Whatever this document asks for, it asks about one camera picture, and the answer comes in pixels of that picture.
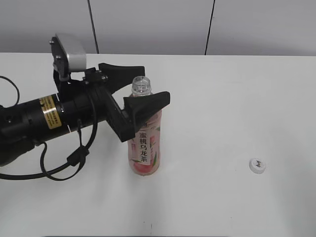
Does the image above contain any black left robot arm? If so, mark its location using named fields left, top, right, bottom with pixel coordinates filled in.
left=0, top=63, right=170, bottom=166

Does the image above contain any peach oolong tea bottle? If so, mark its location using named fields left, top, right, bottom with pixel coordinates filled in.
left=127, top=76, right=162, bottom=176

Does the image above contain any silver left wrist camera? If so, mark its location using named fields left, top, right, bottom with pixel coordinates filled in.
left=50, top=33, right=86, bottom=82

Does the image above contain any white bottle cap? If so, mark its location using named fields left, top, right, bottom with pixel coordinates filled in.
left=248, top=158, right=267, bottom=174

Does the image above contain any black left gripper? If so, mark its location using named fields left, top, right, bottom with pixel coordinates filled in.
left=84, top=63, right=170, bottom=142

